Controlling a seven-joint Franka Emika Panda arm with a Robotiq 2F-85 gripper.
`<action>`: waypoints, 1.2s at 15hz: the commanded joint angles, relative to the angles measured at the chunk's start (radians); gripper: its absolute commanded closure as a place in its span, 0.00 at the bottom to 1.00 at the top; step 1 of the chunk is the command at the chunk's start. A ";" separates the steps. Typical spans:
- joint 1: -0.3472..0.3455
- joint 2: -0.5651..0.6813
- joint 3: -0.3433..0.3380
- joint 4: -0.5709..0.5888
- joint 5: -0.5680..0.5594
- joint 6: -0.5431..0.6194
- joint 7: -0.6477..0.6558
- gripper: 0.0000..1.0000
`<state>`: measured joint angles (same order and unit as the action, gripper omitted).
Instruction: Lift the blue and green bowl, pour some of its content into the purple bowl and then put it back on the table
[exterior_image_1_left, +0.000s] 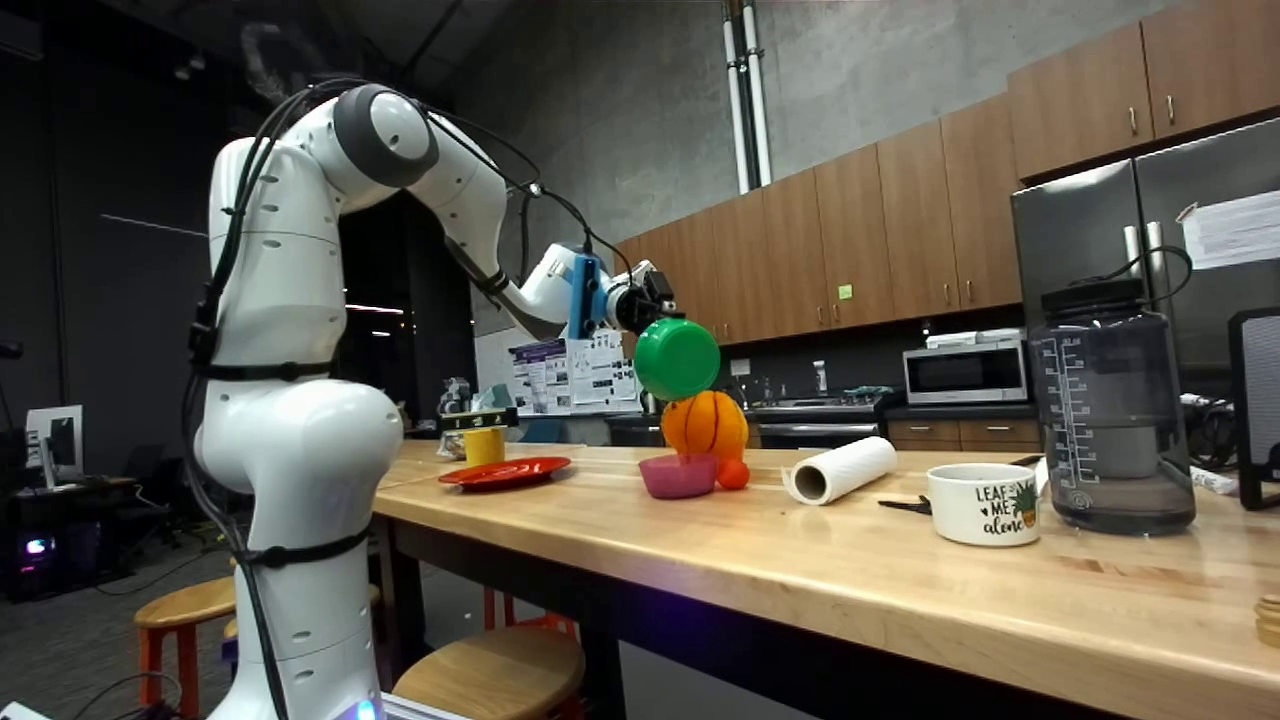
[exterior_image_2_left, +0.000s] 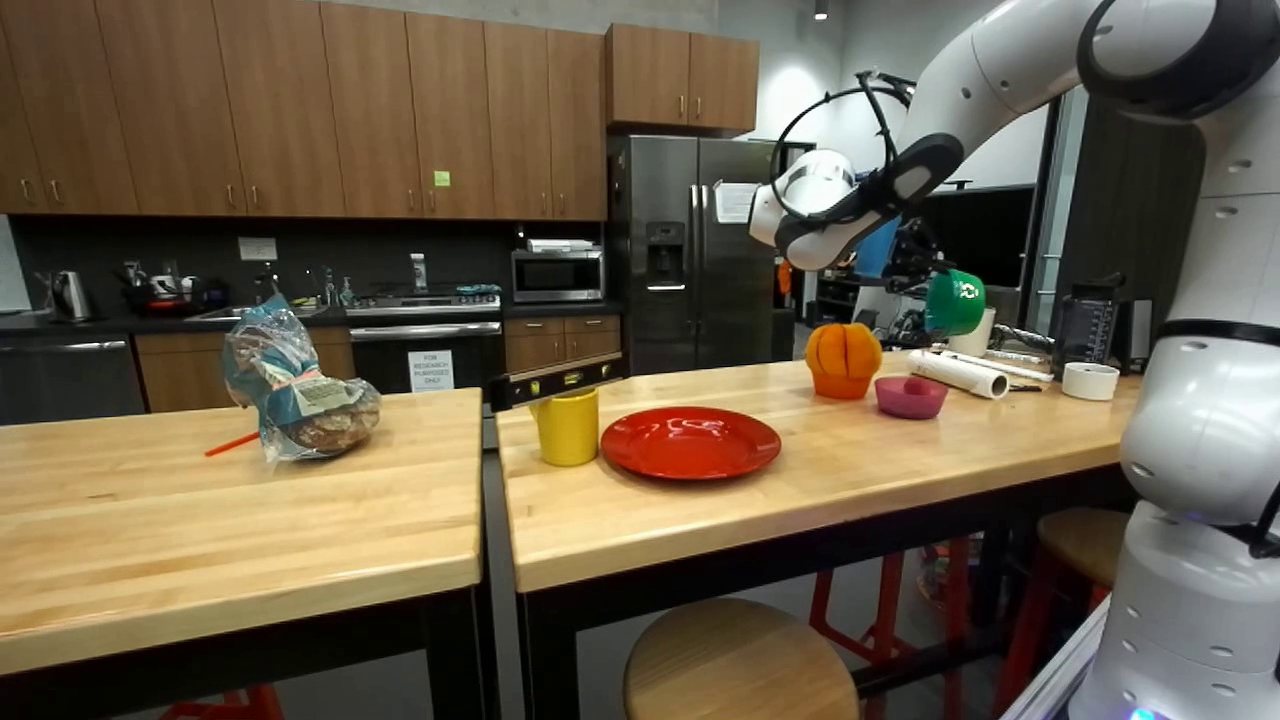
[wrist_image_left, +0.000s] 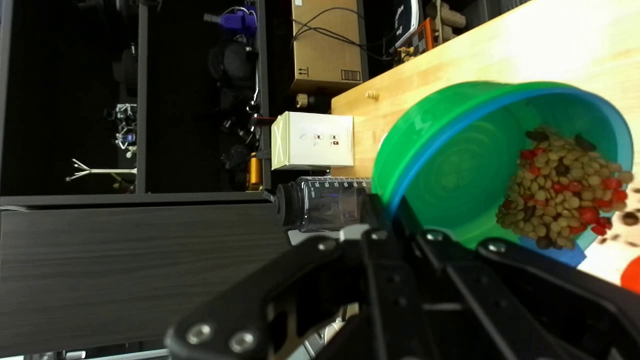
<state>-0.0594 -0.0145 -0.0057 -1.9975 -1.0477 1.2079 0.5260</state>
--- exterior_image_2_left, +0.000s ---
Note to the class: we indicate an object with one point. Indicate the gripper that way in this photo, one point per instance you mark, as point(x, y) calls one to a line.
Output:
point(912, 262)

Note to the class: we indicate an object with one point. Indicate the blue and green bowl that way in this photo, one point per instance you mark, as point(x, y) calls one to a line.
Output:
point(955, 303)

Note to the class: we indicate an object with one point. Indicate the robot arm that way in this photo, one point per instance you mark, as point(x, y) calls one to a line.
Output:
point(1190, 420)

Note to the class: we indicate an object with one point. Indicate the purple bowl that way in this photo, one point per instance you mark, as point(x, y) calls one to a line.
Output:
point(910, 400)

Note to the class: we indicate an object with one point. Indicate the black monitor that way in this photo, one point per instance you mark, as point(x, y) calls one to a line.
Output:
point(985, 235)

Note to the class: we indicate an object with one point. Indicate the white cup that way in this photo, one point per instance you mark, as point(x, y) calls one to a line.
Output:
point(977, 340)

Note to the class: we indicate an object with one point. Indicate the orange pumpkin-shaped container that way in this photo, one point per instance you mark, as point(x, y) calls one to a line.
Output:
point(843, 360)

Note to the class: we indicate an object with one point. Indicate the white paper roll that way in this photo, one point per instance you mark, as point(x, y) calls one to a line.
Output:
point(958, 373)

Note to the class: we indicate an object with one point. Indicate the thin white tube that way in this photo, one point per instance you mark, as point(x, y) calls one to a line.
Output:
point(1005, 367)

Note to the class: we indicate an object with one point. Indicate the paper sheet on refrigerator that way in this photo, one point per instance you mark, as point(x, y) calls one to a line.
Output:
point(733, 202)

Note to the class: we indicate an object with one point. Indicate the white tape roll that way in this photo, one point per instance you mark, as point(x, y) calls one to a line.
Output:
point(1090, 383)

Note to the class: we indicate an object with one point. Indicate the stainless steel refrigerator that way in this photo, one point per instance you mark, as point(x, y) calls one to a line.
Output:
point(690, 270)

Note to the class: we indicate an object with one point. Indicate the red plate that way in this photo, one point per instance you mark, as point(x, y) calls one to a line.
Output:
point(690, 443)

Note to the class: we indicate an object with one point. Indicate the brown cabinet over refrigerator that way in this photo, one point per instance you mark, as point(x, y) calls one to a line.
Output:
point(680, 80)

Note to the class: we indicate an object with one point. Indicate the round wooden stool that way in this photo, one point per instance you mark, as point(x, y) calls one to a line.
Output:
point(1085, 545)
point(735, 660)

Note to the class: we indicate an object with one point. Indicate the microwave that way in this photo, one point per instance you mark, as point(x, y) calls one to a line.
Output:
point(556, 276)

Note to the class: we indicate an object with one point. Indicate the brown base cabinet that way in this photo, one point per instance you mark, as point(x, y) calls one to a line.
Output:
point(560, 342)
point(185, 375)

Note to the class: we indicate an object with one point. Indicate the red metal stool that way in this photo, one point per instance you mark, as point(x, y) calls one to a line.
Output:
point(885, 630)
point(235, 705)

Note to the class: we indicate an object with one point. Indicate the black spirit level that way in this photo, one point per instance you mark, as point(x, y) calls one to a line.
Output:
point(560, 380)

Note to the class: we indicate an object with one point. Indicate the yellow mug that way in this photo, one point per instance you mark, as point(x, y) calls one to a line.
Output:
point(567, 430)

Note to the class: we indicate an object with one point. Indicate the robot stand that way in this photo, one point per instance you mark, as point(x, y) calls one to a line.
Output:
point(1050, 680)

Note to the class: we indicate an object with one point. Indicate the stove with oven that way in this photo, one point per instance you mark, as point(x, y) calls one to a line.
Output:
point(425, 335)

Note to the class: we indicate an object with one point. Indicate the white paper sign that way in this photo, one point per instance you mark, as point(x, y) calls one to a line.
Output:
point(431, 371)

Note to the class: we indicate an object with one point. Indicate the bagged bread loaf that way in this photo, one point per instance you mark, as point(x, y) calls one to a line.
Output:
point(300, 400)

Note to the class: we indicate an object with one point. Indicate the orange straw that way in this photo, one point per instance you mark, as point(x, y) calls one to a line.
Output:
point(232, 444)

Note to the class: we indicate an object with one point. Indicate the wooden table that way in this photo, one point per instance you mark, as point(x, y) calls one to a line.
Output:
point(200, 520)

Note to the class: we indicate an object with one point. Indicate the electric kettle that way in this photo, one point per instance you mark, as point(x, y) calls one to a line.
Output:
point(72, 297)

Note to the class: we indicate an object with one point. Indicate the dishwasher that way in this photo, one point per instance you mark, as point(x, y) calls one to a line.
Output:
point(65, 380)

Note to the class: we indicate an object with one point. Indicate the row of brown wall cabinets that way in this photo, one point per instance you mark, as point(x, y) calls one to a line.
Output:
point(300, 110)

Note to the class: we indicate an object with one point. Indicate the wall socket plate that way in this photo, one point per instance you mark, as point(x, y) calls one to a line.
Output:
point(257, 249)

